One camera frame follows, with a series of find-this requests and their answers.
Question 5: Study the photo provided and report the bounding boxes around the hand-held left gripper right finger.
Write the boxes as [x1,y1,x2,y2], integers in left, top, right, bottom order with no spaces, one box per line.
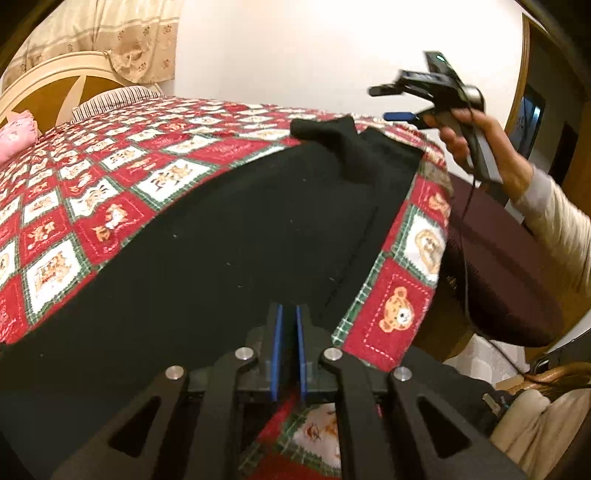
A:
[294,305,527,480]

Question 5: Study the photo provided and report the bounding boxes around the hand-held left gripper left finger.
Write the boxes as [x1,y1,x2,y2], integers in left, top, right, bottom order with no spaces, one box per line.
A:
[50,302,289,480]

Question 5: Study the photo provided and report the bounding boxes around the black pants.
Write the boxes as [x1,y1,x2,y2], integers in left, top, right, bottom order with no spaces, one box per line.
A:
[0,116,423,480]

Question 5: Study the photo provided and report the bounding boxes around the person's right forearm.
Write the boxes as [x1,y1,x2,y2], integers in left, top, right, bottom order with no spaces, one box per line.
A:
[505,164,591,333]

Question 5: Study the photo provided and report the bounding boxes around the person's right hand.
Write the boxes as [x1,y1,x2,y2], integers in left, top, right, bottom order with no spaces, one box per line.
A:
[422,108,534,199]

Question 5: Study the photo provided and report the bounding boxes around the white quilted cover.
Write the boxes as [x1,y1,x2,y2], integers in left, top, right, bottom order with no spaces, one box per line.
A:
[443,332,527,388]

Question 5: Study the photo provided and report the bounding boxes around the cream cloth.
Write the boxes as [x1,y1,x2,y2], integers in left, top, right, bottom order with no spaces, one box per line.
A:
[489,378,591,480]

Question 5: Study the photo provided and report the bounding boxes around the wicker chair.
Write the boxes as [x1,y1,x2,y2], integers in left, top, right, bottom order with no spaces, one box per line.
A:
[522,362,591,398]

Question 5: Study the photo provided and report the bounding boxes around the striped pillow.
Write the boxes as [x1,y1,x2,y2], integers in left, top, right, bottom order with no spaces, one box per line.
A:
[71,85,164,121]

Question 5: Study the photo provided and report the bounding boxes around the red checked teddy bear blanket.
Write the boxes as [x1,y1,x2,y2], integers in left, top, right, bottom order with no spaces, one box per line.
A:
[0,96,453,480]

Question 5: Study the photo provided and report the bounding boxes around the beige floral curtain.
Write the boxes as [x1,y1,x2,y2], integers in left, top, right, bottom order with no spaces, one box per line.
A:
[2,0,178,90]

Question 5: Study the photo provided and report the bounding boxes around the pink pillow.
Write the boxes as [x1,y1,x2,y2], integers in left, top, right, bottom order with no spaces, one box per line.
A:
[0,110,38,164]

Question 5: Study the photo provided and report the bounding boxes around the cream wooden headboard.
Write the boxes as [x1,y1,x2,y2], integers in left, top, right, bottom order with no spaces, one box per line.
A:
[0,51,164,134]

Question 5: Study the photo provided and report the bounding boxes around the wooden door frame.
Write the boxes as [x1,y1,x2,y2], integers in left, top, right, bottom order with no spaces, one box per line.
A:
[503,14,591,185]

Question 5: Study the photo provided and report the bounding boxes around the black cable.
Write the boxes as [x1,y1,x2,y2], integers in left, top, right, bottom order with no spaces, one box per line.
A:
[455,92,532,374]

